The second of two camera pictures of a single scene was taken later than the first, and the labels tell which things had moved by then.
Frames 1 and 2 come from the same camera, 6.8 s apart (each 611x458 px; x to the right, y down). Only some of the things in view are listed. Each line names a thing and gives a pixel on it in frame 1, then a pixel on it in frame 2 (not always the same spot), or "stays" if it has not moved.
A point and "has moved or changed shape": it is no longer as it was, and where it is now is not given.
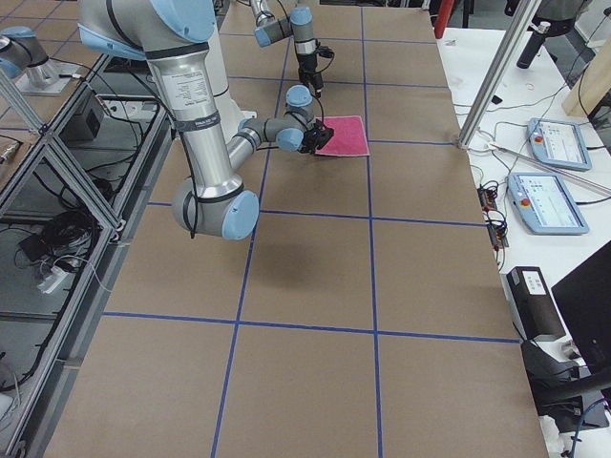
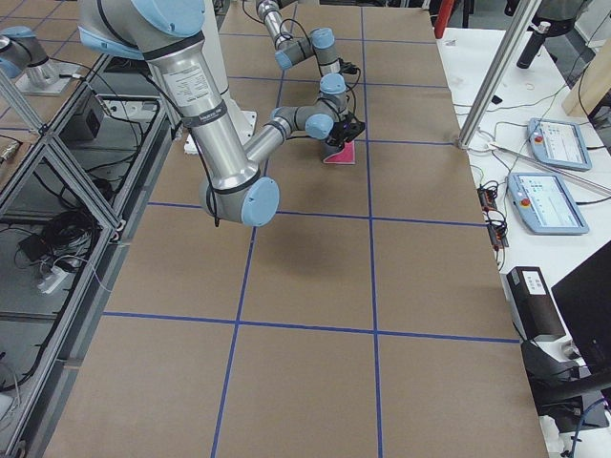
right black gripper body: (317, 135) -> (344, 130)
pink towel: (349, 137) has moved or changed shape
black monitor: (572, 396) stays
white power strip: (52, 281) stays
